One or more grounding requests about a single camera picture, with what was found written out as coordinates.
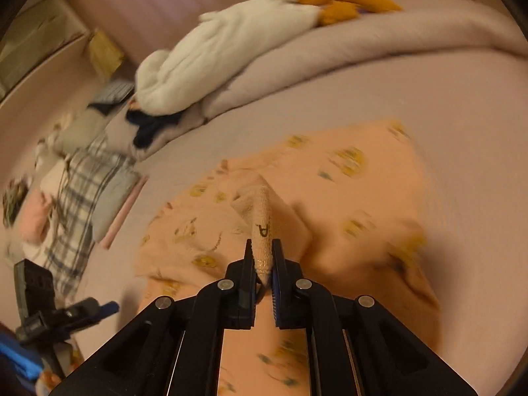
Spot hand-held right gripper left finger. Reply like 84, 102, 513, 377
49, 239, 255, 396

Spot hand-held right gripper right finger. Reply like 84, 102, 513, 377
271, 239, 479, 396

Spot peach printed small garment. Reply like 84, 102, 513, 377
134, 119, 442, 396

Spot person's left forearm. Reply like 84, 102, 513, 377
0, 336, 44, 382

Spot folded dark striped clothes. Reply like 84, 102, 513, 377
87, 79, 136, 115

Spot pink soft cloth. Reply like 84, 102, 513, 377
20, 189, 55, 245

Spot floral printed item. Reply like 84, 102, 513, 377
2, 177, 30, 228

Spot pink folded cloth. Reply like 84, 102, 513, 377
100, 175, 150, 251

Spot plaid blanket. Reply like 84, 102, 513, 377
43, 134, 139, 295

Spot light blue folded cloth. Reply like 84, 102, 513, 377
91, 168, 142, 245

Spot grey pillow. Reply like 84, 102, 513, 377
53, 107, 113, 157

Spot pink pillow with dark bow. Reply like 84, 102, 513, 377
105, 105, 209, 162

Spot white goose plush toy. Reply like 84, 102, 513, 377
135, 0, 403, 115

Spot yellow hanging cloth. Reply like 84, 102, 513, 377
87, 28, 125, 80

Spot white shelf unit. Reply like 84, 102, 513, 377
0, 0, 90, 102

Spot pink duvet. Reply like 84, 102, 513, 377
124, 0, 526, 161

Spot pink curtain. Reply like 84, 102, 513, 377
61, 0, 244, 73

